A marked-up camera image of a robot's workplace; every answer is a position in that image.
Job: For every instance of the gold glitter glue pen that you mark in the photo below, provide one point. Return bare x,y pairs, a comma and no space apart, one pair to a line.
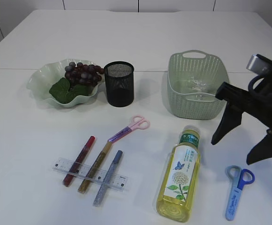
94,168

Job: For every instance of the black mesh pen holder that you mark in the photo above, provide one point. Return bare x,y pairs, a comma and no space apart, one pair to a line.
119,82

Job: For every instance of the pale green wavy plate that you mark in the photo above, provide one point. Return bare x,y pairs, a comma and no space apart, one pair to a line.
42,80

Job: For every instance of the pink purple scissors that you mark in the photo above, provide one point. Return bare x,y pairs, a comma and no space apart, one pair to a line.
137,122

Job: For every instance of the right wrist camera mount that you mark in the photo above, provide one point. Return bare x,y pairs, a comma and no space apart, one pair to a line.
259,64

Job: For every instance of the red glitter glue pen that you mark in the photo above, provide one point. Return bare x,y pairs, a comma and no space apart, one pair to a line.
69,177

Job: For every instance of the blue scissors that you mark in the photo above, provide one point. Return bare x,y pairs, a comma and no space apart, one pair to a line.
239,177

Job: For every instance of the silver glitter glue pen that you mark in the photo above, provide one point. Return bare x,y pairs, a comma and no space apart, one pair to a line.
105,184

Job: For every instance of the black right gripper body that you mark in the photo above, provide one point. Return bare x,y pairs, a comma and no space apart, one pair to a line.
256,101

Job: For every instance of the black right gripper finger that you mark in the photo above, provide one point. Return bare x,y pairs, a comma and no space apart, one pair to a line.
232,117
262,151

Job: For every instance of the yellow tea bottle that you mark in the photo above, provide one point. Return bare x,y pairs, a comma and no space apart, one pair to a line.
178,187

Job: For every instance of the clear plastic ruler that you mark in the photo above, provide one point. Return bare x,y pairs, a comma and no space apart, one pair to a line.
117,182

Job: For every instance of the pale green plastic basket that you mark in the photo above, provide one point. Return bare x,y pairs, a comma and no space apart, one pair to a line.
201,66

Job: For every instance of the red artificial grape bunch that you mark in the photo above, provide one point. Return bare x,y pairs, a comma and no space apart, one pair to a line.
79,80

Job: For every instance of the clear plastic sheet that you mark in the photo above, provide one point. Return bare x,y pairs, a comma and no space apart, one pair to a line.
198,87

